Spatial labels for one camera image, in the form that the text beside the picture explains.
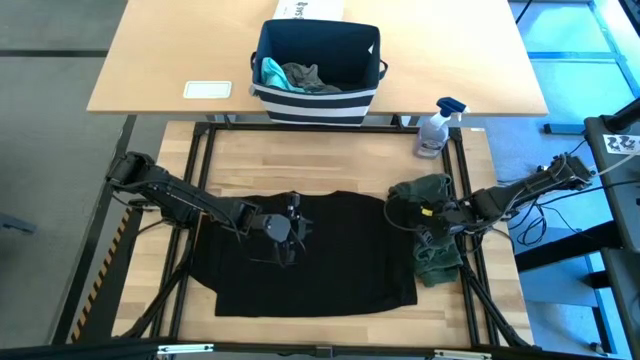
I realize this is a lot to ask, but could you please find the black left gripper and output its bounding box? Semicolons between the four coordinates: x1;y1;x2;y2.
243;192;315;255

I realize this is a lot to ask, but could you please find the dark green button shirt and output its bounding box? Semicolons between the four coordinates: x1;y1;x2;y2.
387;173;464;289

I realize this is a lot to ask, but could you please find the black garment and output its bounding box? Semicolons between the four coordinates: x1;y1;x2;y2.
189;190;419;319

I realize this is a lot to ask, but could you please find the navy white-striped fabric bin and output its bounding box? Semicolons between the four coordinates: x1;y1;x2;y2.
248;18;389;127

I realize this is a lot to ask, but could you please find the clear spray bottle blue trigger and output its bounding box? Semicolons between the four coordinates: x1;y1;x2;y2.
412;96;470;160

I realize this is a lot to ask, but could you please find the black cart crossbar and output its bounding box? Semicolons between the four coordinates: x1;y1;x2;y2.
514;219;626;274

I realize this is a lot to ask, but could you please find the grey garment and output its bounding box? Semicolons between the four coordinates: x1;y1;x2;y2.
280;62;344;95

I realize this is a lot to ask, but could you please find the teal garment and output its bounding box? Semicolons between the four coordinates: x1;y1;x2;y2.
260;56;306;95

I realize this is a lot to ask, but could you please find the white rectangular plate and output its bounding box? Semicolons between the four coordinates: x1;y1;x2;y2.
183;80;234;100

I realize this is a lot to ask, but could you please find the light wooden desk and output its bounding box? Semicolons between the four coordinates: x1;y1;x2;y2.
85;0;550;117

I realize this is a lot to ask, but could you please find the black equipment cart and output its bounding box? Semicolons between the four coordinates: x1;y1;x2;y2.
583;97;640;360

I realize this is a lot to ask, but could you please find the white printed sticker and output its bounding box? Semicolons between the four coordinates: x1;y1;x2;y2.
602;133;640;155

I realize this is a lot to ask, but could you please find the black floor beam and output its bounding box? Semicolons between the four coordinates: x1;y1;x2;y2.
52;115;137;346

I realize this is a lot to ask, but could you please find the white printed cardboard box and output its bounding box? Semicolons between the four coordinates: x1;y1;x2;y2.
272;0;345;22

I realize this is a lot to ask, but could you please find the yellow black hazard tape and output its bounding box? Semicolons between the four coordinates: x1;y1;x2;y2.
69;219;126;344

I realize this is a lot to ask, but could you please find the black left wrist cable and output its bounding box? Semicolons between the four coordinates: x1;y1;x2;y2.
248;234;307;269

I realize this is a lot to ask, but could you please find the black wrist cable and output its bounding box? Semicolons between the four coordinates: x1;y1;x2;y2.
382;196;426;235
248;234;307;269

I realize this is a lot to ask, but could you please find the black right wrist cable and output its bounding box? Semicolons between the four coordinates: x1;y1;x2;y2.
382;196;426;235

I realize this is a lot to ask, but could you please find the black floor cable tangle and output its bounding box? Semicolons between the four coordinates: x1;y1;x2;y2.
514;202;551;247

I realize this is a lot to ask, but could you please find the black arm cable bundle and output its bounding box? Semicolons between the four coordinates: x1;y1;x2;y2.
459;259;534;350
119;227;199;341

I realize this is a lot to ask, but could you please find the silver metal bracket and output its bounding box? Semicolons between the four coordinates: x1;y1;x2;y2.
157;343;215;357
433;349;494;360

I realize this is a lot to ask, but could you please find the black power cable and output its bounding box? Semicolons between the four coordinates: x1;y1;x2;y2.
539;179;640;206

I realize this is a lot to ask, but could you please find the white cable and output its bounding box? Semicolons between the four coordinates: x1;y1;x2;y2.
584;152;640;179

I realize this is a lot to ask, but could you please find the black edge rail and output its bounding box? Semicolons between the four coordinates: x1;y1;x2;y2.
0;338;640;360

